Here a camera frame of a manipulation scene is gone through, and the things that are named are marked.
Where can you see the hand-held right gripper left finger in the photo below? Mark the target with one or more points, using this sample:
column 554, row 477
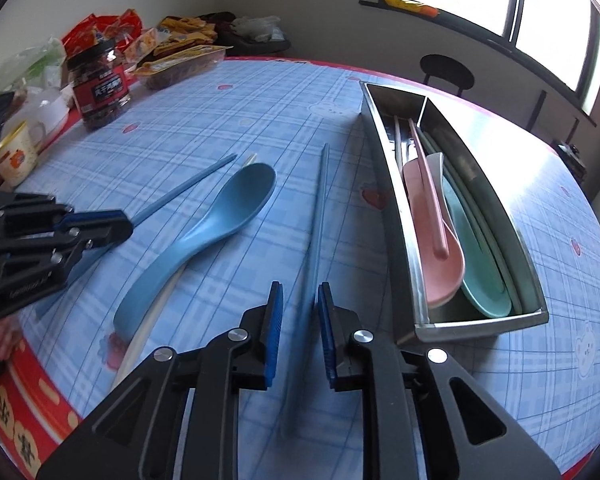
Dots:
column 272, row 330

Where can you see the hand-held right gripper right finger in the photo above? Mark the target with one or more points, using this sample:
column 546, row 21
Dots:
column 327, row 330

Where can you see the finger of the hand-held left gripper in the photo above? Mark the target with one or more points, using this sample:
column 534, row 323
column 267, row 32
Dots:
column 112, row 234
column 97, row 218

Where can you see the blue chopstick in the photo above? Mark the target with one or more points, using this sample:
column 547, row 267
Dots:
column 180, row 191
column 317, row 220

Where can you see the beige chopstick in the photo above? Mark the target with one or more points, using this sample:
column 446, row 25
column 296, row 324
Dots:
column 142, row 330

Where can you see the long metal utensil tray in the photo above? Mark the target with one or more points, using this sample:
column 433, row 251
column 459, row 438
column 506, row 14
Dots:
column 397, row 240

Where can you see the pink spoon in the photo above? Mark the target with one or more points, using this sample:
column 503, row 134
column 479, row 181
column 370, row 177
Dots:
column 445, row 285

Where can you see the blue spoon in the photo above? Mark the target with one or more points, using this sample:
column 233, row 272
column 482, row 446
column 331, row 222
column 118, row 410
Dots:
column 245, row 195

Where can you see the person's left hand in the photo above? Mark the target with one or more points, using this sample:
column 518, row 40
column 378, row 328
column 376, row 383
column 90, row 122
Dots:
column 2, row 337

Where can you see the yellow-rimmed printed mug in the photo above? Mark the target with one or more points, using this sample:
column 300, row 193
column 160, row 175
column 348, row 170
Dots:
column 15, row 160

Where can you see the white plastic container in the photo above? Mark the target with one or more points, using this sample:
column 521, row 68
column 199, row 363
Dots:
column 45, row 110

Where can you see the black-lidded snack jar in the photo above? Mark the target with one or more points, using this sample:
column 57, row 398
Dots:
column 100, row 95

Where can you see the green spoon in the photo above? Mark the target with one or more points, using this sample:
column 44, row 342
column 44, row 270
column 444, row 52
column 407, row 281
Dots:
column 480, row 280

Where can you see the clear green plastic bag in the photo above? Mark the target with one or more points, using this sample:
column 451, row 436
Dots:
column 25, row 65

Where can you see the yellow snack tray package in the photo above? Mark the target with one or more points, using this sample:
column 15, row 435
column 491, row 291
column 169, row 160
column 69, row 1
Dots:
column 180, row 65

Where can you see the red snack bags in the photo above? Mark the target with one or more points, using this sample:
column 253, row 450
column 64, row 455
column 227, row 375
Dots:
column 87, row 30

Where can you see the blue plaid tablecloth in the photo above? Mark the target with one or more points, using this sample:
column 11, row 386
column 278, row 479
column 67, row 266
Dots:
column 280, row 110

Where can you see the yellow snack packets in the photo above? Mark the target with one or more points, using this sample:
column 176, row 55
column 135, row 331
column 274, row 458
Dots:
column 187, row 27

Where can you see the white plastic bag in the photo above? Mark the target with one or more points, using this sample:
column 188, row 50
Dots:
column 255, row 27

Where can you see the round-backed black chair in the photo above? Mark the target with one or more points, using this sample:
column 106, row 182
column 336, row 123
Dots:
column 447, row 72

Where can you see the small black object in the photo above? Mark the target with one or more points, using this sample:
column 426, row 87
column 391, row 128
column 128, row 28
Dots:
column 572, row 162

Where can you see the dark window sill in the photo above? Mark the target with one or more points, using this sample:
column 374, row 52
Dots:
column 480, row 35

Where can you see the orange packet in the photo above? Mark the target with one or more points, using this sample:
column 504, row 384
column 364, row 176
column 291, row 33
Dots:
column 427, row 10

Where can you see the yellow packet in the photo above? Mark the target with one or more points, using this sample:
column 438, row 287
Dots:
column 402, row 1

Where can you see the black chair frame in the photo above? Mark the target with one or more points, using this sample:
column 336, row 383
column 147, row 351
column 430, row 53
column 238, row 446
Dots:
column 537, row 110

